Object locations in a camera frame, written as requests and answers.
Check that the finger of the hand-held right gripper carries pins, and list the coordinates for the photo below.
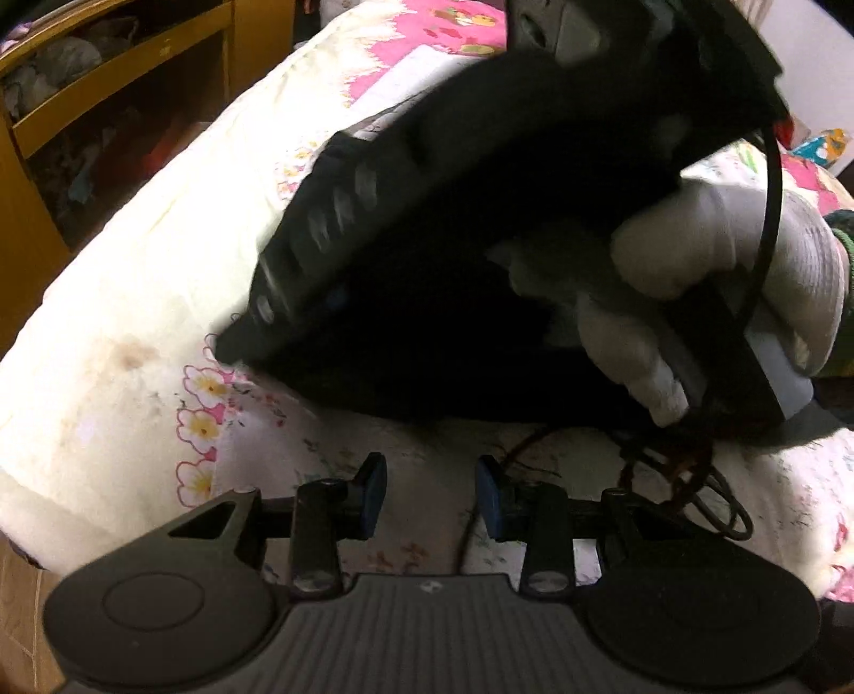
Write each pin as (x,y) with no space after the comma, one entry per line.
(313,227)

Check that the wooden cabinet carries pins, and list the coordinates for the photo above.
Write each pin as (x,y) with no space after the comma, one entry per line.
(40,133)

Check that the floral bedsheet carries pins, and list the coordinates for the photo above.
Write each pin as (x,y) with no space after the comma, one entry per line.
(133,280)

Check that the black pants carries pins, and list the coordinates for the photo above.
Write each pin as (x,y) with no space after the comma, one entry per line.
(433,347)

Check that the person's right hand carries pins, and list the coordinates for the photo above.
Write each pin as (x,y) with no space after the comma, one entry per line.
(800,267)

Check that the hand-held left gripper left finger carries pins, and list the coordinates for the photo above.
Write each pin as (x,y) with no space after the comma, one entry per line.
(370,497)

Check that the bundle of stored clothes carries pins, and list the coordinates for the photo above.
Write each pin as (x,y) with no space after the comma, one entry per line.
(67,53)

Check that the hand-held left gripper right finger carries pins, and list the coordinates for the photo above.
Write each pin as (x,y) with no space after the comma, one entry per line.
(488,497)

